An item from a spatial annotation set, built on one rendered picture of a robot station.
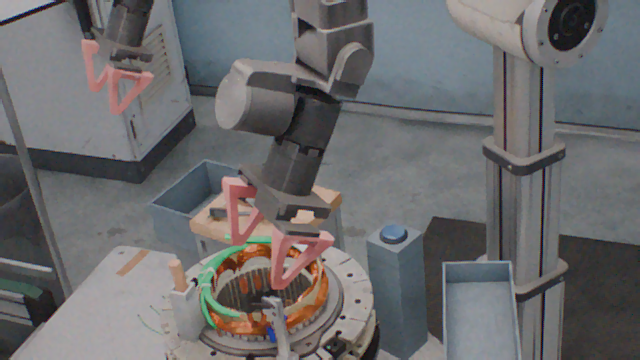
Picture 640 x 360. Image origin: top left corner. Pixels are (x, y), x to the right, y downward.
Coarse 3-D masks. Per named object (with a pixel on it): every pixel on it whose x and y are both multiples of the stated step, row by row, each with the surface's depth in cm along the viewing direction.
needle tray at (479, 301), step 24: (456, 264) 149; (480, 264) 148; (504, 264) 148; (456, 288) 149; (480, 288) 149; (504, 288) 148; (456, 312) 145; (480, 312) 144; (504, 312) 144; (456, 336) 140; (480, 336) 140; (504, 336) 139
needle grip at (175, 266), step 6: (168, 264) 129; (174, 264) 128; (180, 264) 129; (174, 270) 129; (180, 270) 129; (174, 276) 129; (180, 276) 129; (174, 282) 130; (180, 282) 130; (186, 282) 131; (180, 288) 131; (186, 288) 131
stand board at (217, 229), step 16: (320, 192) 169; (336, 192) 169; (208, 208) 169; (240, 208) 168; (336, 208) 169; (192, 224) 166; (224, 224) 164; (240, 224) 164; (272, 224) 163; (224, 240) 163
